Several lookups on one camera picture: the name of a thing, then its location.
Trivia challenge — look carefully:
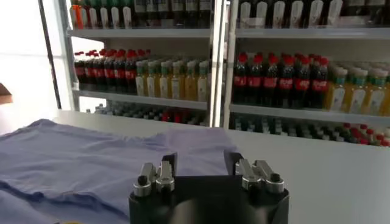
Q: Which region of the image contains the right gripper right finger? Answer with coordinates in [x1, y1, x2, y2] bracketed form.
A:
[224, 150, 285, 195]

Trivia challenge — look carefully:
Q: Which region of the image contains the cola bottle red cap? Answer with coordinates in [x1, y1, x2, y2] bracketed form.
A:
[278, 55, 295, 108]
[262, 54, 278, 107]
[247, 54, 263, 106]
[233, 53, 248, 104]
[93, 50, 106, 88]
[74, 51, 87, 85]
[310, 57, 329, 110]
[103, 49, 116, 89]
[294, 56, 311, 109]
[124, 49, 138, 94]
[84, 51, 96, 86]
[114, 49, 126, 92]

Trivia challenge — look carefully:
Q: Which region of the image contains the purple t-shirt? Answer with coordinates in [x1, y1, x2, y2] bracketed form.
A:
[0, 118, 238, 224]

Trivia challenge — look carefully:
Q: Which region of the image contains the red drink bottle white label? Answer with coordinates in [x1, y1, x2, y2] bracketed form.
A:
[69, 0, 83, 30]

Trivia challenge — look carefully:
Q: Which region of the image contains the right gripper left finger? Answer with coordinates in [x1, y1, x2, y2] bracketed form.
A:
[133, 152, 178, 197]

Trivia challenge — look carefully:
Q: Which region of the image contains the dark bottle beige label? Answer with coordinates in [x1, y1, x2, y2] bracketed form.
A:
[346, 0, 366, 27]
[365, 0, 386, 27]

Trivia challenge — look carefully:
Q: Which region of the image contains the yellow juice bottle green cap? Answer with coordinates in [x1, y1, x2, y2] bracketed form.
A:
[324, 67, 348, 111]
[197, 60, 211, 103]
[170, 60, 183, 100]
[158, 60, 171, 99]
[344, 69, 368, 114]
[382, 75, 390, 116]
[135, 60, 147, 97]
[184, 60, 198, 101]
[364, 70, 389, 116]
[146, 60, 158, 98]

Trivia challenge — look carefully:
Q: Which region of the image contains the brown cardboard box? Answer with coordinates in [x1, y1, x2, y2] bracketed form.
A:
[0, 83, 13, 106]

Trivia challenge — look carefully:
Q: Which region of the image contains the white metal shelf rack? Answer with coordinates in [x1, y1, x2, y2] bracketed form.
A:
[57, 0, 228, 127]
[224, 0, 390, 147]

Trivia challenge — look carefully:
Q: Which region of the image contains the black window frame bar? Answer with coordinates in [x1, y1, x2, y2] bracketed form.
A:
[38, 0, 62, 110]

